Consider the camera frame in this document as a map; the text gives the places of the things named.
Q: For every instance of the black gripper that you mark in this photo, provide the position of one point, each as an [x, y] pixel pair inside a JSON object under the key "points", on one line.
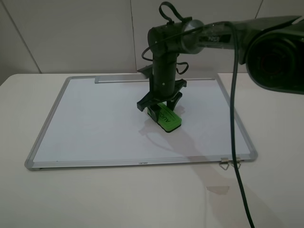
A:
{"points": [[163, 86]]}

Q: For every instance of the green whiteboard eraser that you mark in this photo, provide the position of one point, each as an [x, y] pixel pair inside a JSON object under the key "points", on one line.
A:
{"points": [[168, 120]]}

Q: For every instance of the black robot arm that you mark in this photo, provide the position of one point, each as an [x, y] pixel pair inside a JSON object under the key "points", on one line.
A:
{"points": [[272, 49]]}

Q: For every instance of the white aluminium-framed whiteboard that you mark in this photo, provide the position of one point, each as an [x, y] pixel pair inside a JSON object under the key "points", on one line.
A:
{"points": [[95, 122]]}

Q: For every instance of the left metal hanging clip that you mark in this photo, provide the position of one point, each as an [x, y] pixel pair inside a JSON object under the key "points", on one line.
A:
{"points": [[224, 163]]}

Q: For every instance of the metal hanging clip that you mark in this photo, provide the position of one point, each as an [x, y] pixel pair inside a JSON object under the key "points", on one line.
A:
{"points": [[238, 163], [224, 163]]}

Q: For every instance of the right metal hanging clip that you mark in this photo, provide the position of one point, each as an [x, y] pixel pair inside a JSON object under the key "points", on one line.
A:
{"points": [[238, 163]]}

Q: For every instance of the clear tape scrap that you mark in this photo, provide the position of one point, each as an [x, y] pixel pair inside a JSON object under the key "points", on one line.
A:
{"points": [[219, 190]]}

